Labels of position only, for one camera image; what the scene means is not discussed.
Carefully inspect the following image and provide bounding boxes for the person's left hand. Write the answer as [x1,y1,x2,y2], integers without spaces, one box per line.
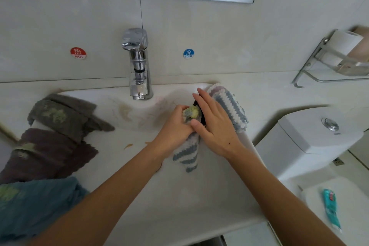
[151,105,199,160]

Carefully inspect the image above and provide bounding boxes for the person's right hand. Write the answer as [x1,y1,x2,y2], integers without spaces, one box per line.
[190,87,247,161]

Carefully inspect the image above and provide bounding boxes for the white ceramic sink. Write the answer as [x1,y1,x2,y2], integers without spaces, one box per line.
[0,83,269,246]

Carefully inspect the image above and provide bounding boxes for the brown cloth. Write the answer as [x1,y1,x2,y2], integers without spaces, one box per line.
[0,128,99,185]

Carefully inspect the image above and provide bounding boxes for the blue stained cloth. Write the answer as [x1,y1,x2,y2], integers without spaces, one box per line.
[0,175,90,243]

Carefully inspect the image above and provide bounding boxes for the person's left forearm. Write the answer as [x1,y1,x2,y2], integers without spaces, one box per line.
[29,144,166,246]

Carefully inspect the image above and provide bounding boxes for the person's right forearm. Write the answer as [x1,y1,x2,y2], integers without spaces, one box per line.
[228,145,347,246]

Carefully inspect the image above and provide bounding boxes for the chrome faucet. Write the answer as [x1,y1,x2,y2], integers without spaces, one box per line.
[121,28,153,101]

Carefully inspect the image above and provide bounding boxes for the white toilet tank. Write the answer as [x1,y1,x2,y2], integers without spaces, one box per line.
[255,106,365,180]

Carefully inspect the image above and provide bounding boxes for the chrome flush button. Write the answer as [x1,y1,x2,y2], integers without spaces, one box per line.
[322,117,341,133]

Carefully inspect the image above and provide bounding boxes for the gray patterned trousers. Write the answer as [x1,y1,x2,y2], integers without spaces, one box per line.
[190,236,227,246]

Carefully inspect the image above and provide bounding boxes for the red round sticker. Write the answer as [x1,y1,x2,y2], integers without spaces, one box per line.
[70,46,88,60]

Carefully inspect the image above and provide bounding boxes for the teal tube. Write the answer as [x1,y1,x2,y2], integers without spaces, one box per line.
[322,189,342,232]

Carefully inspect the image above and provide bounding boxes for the white toilet paper roll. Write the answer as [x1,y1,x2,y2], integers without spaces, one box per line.
[322,30,364,68]

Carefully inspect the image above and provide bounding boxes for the white toilet lid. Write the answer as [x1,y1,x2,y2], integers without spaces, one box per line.
[300,175,369,246]

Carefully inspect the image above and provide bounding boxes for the brown paper roll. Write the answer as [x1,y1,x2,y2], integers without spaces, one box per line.
[349,25,369,62]

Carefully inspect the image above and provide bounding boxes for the metal wall shelf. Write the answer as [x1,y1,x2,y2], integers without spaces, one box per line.
[293,28,369,88]

